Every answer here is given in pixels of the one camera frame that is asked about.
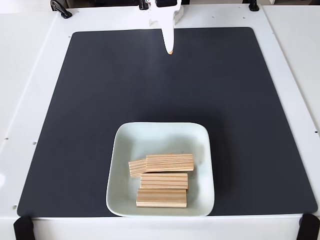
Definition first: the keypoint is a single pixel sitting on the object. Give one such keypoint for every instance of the black rubber mat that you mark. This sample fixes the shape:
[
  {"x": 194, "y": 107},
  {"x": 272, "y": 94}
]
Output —
[{"x": 75, "y": 125}]

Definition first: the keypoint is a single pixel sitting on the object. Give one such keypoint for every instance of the white square plate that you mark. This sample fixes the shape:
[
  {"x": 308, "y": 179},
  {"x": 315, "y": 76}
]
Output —
[{"x": 150, "y": 140}]

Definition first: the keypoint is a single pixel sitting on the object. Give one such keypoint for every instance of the wooden block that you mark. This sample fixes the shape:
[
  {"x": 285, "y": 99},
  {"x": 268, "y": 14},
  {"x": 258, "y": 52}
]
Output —
[
  {"x": 163, "y": 181},
  {"x": 170, "y": 163},
  {"x": 161, "y": 198},
  {"x": 137, "y": 168}
]

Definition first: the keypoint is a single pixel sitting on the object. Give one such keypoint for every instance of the black table clamp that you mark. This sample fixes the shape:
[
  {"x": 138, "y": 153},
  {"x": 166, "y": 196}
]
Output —
[
  {"x": 253, "y": 6},
  {"x": 61, "y": 8},
  {"x": 143, "y": 5}
]

